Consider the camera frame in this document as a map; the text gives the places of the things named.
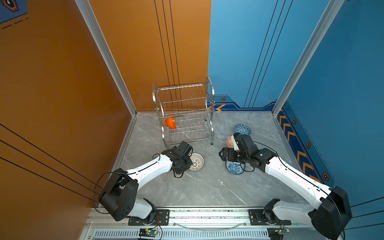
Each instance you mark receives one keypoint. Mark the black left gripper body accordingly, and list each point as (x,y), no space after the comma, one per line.
(186,163)

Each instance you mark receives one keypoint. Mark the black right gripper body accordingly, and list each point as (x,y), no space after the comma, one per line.
(235,155)

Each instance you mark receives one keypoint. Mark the white brown patterned bowl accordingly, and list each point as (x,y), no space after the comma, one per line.
(198,162)

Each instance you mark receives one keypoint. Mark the orange plastic bowl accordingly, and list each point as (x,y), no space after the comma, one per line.
(171,122)

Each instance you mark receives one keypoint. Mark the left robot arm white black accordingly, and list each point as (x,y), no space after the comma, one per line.
(119,195)

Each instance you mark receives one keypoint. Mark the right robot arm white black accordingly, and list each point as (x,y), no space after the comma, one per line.
(328,209)

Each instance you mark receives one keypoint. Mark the steel two-tier dish rack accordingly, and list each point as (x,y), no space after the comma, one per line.
(193,107)

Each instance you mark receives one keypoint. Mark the red patterned ceramic bowl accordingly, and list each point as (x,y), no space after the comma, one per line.
(231,143)

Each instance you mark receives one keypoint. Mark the blue white floral bowl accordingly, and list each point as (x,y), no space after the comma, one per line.
(235,168)

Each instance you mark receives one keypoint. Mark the dark blue patterned bowl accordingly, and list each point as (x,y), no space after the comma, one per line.
(243,129)

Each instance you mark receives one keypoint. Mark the green circuit board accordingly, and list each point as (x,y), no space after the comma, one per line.
(148,234)

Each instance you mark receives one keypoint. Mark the small right circuit board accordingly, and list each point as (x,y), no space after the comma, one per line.
(282,231)

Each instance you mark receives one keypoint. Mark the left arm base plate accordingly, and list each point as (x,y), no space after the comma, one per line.
(162,218)

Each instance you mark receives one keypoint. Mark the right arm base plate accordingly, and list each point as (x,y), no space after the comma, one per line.
(260,217)

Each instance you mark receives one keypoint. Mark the aluminium front rail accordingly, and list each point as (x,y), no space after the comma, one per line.
(196,223)

